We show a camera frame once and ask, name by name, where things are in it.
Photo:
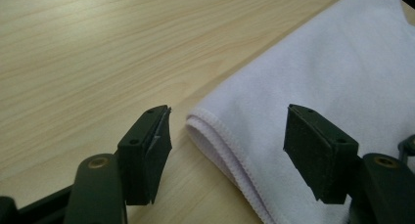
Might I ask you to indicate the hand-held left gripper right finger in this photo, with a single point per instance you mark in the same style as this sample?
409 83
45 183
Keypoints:
321 155

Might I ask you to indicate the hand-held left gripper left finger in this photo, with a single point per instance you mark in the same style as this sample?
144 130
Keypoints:
143 158

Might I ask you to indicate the white printed cloth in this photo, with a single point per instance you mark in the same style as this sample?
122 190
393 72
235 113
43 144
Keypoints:
326 64

